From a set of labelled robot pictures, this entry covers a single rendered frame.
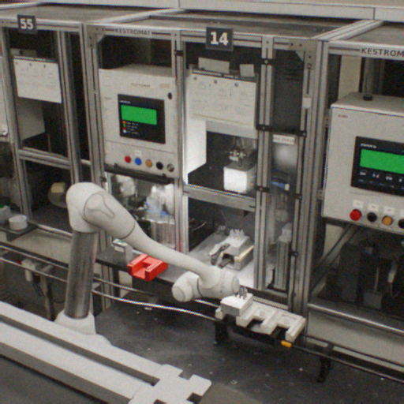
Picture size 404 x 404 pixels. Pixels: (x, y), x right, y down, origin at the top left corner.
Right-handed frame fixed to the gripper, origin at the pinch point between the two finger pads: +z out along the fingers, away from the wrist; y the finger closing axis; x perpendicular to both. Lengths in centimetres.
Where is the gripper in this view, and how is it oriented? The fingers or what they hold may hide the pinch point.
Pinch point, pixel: (225, 254)
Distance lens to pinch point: 277.1
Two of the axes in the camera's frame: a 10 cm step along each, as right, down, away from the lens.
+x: -8.6, -2.0, 4.6
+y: 0.0, -9.1, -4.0
